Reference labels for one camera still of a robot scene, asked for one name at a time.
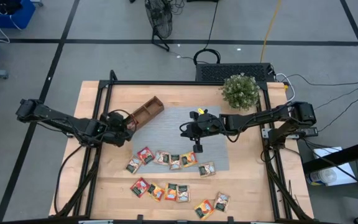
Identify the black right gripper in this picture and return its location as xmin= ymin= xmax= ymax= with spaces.
xmin=180 ymin=111 xmax=222 ymax=154

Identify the wooden three-compartment tea box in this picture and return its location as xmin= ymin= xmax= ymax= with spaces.
xmin=131 ymin=95 xmax=165 ymax=131

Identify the beige vanilla cinnamon tea packet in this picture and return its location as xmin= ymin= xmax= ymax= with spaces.
xmin=168 ymin=154 xmax=182 ymax=171

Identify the grey woven placemat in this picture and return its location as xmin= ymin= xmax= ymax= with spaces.
xmin=132 ymin=106 xmax=230 ymax=174

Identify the small green potted plant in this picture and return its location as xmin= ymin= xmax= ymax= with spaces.
xmin=221 ymin=73 xmax=260 ymax=110

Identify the black computer case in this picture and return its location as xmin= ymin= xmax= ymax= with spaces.
xmin=195 ymin=62 xmax=276 ymax=83

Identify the black floor fan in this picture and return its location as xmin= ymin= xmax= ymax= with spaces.
xmin=144 ymin=0 xmax=174 ymax=52

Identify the black power adapter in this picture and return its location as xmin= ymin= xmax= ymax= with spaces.
xmin=296 ymin=126 xmax=319 ymax=138

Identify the white cylindrical container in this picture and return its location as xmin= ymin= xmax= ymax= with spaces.
xmin=305 ymin=167 xmax=338 ymax=187

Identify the large blue plastic bin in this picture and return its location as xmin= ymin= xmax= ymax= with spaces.
xmin=0 ymin=0 xmax=37 ymax=29

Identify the coiled black power cable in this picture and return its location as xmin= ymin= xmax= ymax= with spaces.
xmin=193 ymin=0 xmax=222 ymax=66

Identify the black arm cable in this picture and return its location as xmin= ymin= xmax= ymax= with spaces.
xmin=53 ymin=143 xmax=85 ymax=216

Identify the white looped cable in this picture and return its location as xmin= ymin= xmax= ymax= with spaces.
xmin=275 ymin=73 xmax=296 ymax=103

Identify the yellow floor cable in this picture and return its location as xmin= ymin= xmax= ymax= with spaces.
xmin=259 ymin=0 xmax=283 ymax=63

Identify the black floor cable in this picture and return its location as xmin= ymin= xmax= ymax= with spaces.
xmin=280 ymin=73 xmax=358 ymax=87
xmin=318 ymin=91 xmax=358 ymax=133
xmin=314 ymin=85 xmax=358 ymax=110

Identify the black desk frame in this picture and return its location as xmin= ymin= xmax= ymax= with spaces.
xmin=302 ymin=136 xmax=358 ymax=224

